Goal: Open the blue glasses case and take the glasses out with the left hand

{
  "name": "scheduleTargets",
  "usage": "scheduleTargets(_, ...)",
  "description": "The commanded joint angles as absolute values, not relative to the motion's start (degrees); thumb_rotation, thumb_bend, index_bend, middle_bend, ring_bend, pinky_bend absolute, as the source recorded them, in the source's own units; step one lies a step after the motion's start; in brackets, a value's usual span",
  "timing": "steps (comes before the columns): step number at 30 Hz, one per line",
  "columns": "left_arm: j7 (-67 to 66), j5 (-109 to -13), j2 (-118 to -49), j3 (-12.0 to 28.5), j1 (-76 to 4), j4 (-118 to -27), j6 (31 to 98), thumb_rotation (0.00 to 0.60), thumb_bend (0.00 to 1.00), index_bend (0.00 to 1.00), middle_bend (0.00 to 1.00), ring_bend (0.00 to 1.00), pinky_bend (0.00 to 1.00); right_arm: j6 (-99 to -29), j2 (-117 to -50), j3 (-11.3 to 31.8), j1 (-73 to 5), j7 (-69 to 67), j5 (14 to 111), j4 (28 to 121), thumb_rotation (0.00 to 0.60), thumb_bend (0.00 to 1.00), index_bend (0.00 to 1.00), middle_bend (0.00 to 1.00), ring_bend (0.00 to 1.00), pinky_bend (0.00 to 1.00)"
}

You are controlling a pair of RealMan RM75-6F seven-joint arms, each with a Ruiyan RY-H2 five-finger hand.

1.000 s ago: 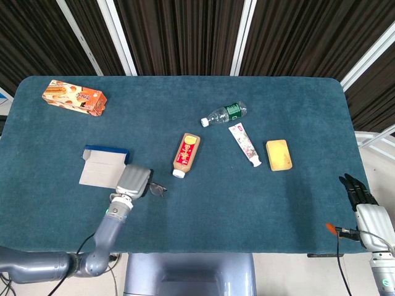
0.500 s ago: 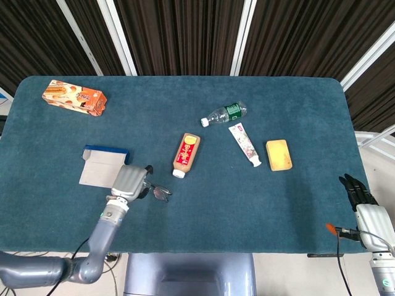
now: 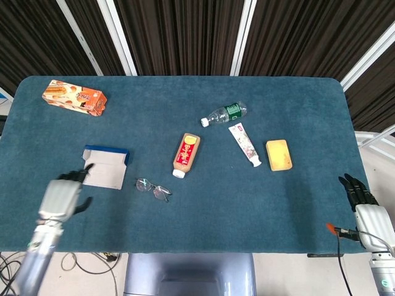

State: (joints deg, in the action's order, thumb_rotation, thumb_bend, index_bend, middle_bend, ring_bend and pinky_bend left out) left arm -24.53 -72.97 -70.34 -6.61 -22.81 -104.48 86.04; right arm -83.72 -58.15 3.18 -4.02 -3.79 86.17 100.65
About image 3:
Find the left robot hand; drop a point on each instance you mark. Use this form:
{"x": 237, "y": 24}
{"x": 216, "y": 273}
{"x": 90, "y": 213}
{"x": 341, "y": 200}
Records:
{"x": 60, "y": 198}

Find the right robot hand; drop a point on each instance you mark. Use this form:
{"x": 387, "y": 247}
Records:
{"x": 373, "y": 225}

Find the blue glasses case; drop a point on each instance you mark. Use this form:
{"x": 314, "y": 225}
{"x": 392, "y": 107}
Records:
{"x": 106, "y": 172}

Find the thin-framed eyeglasses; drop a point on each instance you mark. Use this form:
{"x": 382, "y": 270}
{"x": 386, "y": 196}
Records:
{"x": 143, "y": 185}

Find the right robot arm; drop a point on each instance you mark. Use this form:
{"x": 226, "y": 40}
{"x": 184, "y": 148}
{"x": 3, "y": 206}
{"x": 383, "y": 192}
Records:
{"x": 384, "y": 274}

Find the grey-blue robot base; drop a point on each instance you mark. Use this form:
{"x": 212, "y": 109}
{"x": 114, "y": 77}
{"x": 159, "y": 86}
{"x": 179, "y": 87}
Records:
{"x": 188, "y": 274}

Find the black flat bar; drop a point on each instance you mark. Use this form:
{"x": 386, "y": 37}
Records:
{"x": 324, "y": 255}

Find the black power plug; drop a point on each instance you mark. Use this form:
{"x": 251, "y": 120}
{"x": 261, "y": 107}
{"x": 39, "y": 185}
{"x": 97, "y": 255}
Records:
{"x": 111, "y": 256}

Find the orange biscuit box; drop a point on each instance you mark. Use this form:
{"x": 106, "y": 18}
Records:
{"x": 74, "y": 97}

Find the white panel with blue edge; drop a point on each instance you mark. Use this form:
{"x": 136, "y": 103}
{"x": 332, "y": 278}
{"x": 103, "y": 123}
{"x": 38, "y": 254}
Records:
{"x": 4, "y": 98}

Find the yellow sponge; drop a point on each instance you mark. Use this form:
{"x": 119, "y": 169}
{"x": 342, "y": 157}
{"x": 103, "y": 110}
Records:
{"x": 279, "y": 155}

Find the sauce bottle with red label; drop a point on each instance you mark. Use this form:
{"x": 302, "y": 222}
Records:
{"x": 186, "y": 154}

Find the white toothpaste tube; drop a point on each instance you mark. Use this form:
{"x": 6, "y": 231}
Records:
{"x": 245, "y": 145}

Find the teal table cloth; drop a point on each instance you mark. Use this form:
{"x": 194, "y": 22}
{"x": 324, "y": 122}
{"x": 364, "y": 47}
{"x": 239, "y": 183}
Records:
{"x": 216, "y": 209}

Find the clear bottle with green label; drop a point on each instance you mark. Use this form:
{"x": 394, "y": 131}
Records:
{"x": 225, "y": 114}

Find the dark brown pleated curtain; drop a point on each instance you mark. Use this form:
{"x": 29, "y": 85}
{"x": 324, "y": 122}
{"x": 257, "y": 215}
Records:
{"x": 185, "y": 37}

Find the white metal frame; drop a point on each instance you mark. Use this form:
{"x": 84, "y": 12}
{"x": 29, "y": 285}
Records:
{"x": 375, "y": 143}

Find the thin white metal post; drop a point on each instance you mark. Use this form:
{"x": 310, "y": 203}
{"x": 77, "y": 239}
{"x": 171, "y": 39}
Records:
{"x": 80, "y": 38}

